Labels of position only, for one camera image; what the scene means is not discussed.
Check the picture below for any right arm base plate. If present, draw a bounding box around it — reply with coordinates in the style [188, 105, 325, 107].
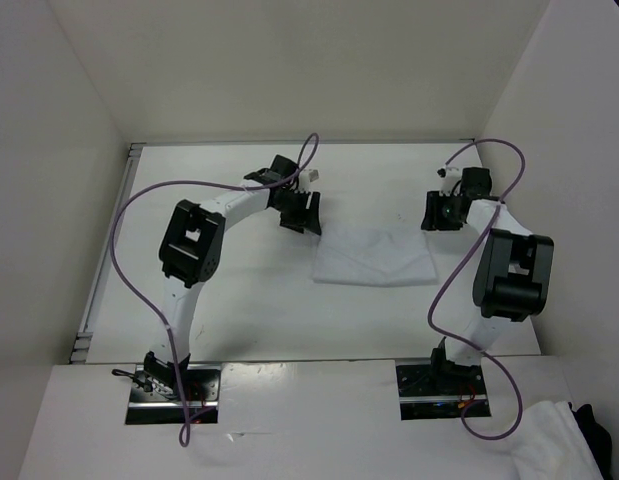
[395, 361, 491, 421]

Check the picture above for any white skirt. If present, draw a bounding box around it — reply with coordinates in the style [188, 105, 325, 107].
[312, 225, 437, 288]

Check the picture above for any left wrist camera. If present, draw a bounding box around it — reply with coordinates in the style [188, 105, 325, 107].
[298, 169, 319, 191]

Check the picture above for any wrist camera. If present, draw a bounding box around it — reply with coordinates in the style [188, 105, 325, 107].
[298, 169, 319, 191]
[437, 165, 462, 196]

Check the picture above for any aluminium table edge rail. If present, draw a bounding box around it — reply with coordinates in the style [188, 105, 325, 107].
[68, 143, 145, 365]

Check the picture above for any white folded cloth pile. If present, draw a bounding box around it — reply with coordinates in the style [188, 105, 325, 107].
[509, 401, 603, 480]

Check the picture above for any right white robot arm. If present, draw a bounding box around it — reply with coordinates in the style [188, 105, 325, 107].
[421, 167, 554, 393]

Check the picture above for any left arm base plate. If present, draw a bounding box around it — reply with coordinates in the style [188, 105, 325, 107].
[120, 364, 222, 426]

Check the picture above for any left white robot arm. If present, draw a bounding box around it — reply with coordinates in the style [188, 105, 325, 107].
[143, 155, 322, 400]

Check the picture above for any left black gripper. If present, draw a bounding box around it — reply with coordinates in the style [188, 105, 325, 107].
[271, 188, 321, 235]

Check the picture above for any dark navy cloth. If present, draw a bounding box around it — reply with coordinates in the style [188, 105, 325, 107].
[572, 404, 613, 480]

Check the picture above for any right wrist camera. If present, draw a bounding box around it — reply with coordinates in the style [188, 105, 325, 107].
[437, 165, 462, 196]

